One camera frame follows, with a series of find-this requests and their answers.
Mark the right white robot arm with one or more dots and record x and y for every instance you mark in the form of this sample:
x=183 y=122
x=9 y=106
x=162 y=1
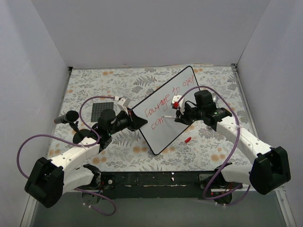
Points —
x=270 y=166

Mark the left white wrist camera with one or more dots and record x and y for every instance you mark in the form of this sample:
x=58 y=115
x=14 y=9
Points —
x=122 y=103

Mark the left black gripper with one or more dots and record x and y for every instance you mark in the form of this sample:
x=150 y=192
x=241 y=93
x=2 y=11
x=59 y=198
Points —
x=131 y=119

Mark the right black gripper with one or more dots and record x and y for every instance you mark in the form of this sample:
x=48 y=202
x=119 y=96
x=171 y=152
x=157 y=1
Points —
x=185 y=114

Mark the dark grey studded baseplate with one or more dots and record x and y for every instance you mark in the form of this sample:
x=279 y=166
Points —
x=97 y=108

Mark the silver microphone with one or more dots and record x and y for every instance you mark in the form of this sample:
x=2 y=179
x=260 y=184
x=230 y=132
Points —
x=215 y=98

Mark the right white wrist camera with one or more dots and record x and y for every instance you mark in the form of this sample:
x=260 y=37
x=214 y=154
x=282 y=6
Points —
x=178 y=103

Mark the white board with black frame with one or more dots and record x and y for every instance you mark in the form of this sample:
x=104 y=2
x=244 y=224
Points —
x=159 y=132

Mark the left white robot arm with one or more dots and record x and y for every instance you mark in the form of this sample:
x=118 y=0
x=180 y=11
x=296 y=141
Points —
x=51 y=178

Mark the black front mounting rail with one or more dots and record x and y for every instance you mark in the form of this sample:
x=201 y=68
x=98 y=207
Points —
x=163 y=184

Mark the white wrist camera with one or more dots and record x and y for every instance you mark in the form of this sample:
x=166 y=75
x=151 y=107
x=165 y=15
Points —
x=122 y=103
x=178 y=103

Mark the floral patterned table mat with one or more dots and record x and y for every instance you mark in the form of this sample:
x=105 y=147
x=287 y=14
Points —
x=128 y=150

